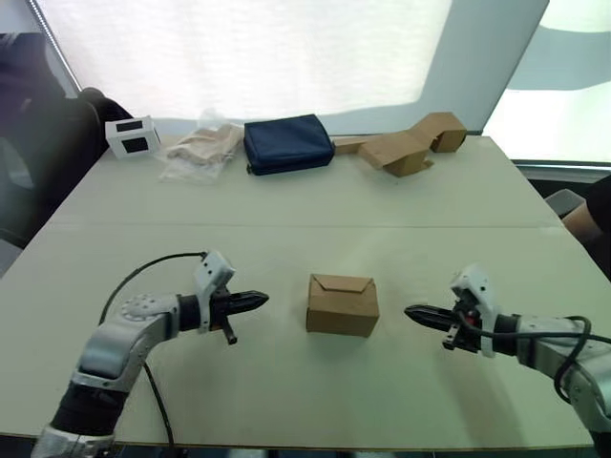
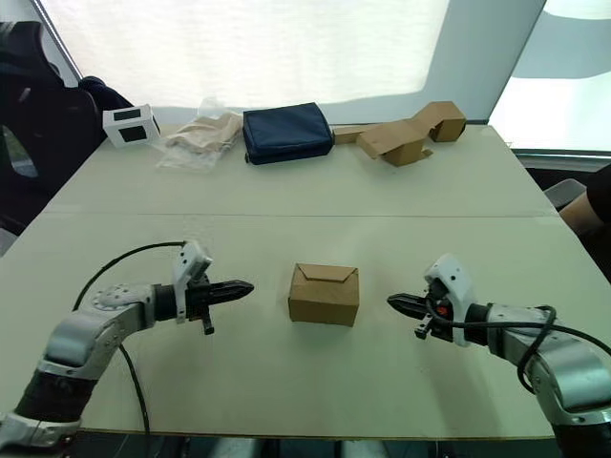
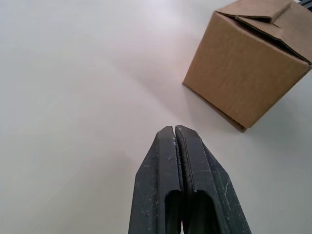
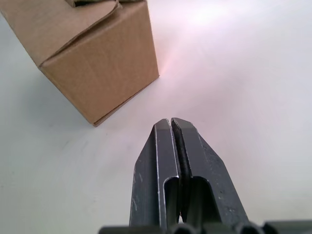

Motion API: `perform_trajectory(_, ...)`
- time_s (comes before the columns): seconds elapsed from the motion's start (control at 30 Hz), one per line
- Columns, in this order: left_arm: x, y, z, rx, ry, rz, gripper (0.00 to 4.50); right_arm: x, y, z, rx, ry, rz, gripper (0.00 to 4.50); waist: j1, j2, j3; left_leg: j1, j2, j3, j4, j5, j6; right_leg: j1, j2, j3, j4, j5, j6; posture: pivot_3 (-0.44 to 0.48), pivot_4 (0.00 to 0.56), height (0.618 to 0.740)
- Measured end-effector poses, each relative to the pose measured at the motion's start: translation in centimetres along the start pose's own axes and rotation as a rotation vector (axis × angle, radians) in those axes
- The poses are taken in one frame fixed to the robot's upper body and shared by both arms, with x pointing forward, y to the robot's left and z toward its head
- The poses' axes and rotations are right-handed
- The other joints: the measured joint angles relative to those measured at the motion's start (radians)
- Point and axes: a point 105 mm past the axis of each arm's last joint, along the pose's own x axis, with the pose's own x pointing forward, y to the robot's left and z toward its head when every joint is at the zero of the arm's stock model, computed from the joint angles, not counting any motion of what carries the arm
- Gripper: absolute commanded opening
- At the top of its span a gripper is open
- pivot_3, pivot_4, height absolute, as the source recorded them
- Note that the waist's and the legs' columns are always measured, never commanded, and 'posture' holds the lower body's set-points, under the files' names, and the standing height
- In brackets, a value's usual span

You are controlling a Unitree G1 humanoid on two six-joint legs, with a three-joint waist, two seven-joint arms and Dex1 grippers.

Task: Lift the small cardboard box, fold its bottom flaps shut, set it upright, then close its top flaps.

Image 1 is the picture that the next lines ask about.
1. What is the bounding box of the white box with black windows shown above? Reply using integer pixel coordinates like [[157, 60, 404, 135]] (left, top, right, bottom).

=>
[[104, 114, 162, 160]]

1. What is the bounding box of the open brown cardboard box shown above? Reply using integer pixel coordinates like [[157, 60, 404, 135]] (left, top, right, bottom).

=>
[[411, 112, 469, 154]]

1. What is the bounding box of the clear bag with beige cloth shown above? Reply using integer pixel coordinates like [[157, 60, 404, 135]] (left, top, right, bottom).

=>
[[158, 108, 242, 184]]

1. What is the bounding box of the black office chair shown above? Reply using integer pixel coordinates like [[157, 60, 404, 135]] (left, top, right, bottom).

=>
[[0, 31, 136, 250]]

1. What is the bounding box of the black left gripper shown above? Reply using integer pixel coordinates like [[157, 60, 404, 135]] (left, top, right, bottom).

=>
[[209, 284, 271, 345]]

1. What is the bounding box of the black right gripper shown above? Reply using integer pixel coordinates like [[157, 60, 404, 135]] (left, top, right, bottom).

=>
[[403, 294, 484, 355]]

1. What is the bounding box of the window blind bead chain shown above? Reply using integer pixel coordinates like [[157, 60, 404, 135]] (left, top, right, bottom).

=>
[[34, 0, 83, 93]]

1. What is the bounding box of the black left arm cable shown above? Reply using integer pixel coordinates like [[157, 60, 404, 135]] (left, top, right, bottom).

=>
[[98, 251, 207, 326]]

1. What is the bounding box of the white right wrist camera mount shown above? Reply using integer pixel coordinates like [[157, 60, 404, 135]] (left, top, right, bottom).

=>
[[449, 262, 500, 359]]

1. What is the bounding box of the brown cardboard tube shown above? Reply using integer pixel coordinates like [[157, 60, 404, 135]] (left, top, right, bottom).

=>
[[545, 187, 603, 250]]

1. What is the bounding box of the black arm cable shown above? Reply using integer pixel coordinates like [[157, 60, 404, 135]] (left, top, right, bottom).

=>
[[98, 251, 207, 326], [455, 310, 611, 401]]

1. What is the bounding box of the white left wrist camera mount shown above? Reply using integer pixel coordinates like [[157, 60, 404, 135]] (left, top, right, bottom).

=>
[[192, 249, 238, 333]]

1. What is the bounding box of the flattened brown cardboard box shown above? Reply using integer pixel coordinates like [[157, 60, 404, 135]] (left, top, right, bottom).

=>
[[333, 124, 436, 179]]

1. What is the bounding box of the small brown cardboard box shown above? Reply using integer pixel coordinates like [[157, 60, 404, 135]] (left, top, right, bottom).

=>
[[305, 273, 381, 339]]

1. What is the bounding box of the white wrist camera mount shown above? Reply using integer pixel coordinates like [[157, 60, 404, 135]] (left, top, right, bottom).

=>
[[192, 249, 238, 333], [449, 262, 500, 359]]

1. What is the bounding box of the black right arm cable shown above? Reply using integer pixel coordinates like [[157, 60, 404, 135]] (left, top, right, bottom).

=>
[[455, 310, 611, 401]]

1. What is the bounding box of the navy blue fabric pouch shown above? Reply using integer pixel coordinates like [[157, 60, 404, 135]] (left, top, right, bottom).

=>
[[242, 113, 335, 177]]

